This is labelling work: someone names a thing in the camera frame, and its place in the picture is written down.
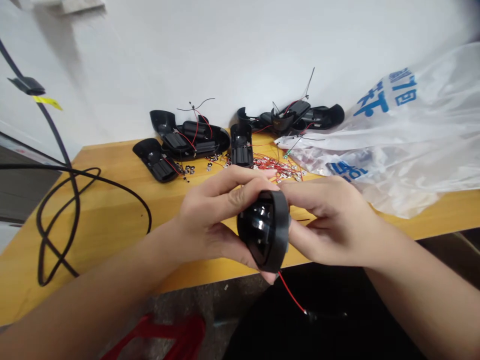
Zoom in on person's right hand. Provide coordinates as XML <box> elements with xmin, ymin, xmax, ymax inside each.
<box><xmin>278</xmin><ymin>175</ymin><xmax>414</xmax><ymax>270</ymax></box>

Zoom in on person's left hand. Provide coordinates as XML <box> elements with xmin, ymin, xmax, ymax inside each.
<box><xmin>175</xmin><ymin>164</ymin><xmax>282</xmax><ymax>286</ymax></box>

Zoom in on black oval plastic housing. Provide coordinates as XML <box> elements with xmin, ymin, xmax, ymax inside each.
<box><xmin>236</xmin><ymin>189</ymin><xmax>292</xmax><ymax>274</ymax></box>

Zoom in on small black housing shell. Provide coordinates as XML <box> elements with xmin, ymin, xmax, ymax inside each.
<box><xmin>131</xmin><ymin>137</ymin><xmax>182</xmax><ymax>184</ymax></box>

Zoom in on large black housing with batteries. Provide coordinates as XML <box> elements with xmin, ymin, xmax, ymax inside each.
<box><xmin>160</xmin><ymin>120</ymin><xmax>232</xmax><ymax>163</ymax></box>

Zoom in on narrow black battery holder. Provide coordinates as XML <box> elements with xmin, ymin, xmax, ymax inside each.
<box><xmin>229</xmin><ymin>123</ymin><xmax>254</xmax><ymax>169</ymax></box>

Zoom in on person's legs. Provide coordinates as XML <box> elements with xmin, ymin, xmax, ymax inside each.
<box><xmin>224</xmin><ymin>261</ymin><xmax>428</xmax><ymax>360</ymax></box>

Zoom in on curved black shell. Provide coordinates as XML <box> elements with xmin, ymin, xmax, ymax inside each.
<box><xmin>236</xmin><ymin>106</ymin><xmax>273</xmax><ymax>133</ymax></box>
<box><xmin>149</xmin><ymin>109</ymin><xmax>178</xmax><ymax>140</ymax></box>

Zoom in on white plastic bag blue print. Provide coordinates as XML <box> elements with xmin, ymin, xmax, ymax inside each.
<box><xmin>274</xmin><ymin>41</ymin><xmax>480</xmax><ymax>221</ymax></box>

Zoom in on black oval shell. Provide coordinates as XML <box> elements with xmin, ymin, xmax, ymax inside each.
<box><xmin>299</xmin><ymin>103</ymin><xmax>346</xmax><ymax>131</ymax></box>

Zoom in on red plastic stool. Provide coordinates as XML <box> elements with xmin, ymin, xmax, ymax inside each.
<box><xmin>100</xmin><ymin>313</ymin><xmax>208</xmax><ymax>360</ymax></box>

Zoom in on pile of red wired components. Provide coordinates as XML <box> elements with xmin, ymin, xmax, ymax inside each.
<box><xmin>179</xmin><ymin>151</ymin><xmax>305</xmax><ymax>185</ymax></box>

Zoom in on thin black cable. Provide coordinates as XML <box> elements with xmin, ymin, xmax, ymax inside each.
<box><xmin>0</xmin><ymin>164</ymin><xmax>153</xmax><ymax>235</ymax></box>

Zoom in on red wire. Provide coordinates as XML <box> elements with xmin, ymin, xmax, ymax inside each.
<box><xmin>277</xmin><ymin>270</ymin><xmax>310</xmax><ymax>317</ymax></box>

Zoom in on small green board with wire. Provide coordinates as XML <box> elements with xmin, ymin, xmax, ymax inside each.
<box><xmin>283</xmin><ymin>134</ymin><xmax>326</xmax><ymax>158</ymax></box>

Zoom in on black housing with antenna wire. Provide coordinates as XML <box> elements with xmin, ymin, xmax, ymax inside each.
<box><xmin>270</xmin><ymin>67</ymin><xmax>317</xmax><ymax>137</ymax></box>

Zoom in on black cable with yellow tag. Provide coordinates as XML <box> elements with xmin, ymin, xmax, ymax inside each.
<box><xmin>0</xmin><ymin>37</ymin><xmax>102</xmax><ymax>288</ymax></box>

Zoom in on black cable clip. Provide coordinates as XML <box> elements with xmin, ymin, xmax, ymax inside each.
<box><xmin>7</xmin><ymin>76</ymin><xmax>47</xmax><ymax>97</ymax></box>

